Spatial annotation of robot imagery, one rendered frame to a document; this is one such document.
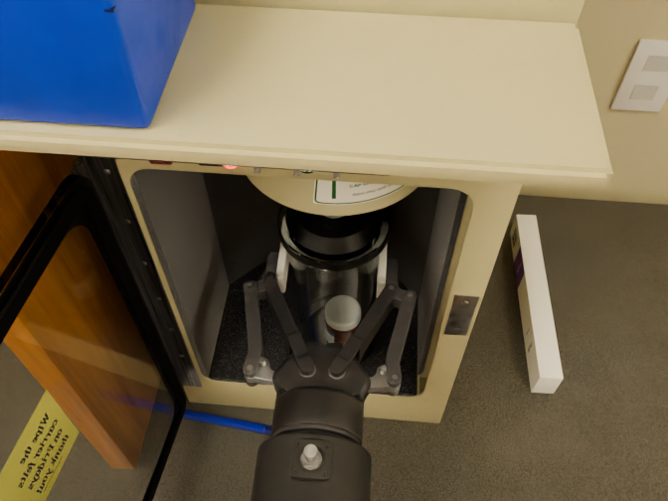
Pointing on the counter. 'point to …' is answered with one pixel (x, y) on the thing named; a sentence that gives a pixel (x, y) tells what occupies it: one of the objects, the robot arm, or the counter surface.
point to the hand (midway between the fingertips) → (334, 250)
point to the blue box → (88, 59)
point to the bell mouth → (330, 195)
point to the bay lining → (162, 211)
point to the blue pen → (228, 421)
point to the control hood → (364, 99)
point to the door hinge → (138, 259)
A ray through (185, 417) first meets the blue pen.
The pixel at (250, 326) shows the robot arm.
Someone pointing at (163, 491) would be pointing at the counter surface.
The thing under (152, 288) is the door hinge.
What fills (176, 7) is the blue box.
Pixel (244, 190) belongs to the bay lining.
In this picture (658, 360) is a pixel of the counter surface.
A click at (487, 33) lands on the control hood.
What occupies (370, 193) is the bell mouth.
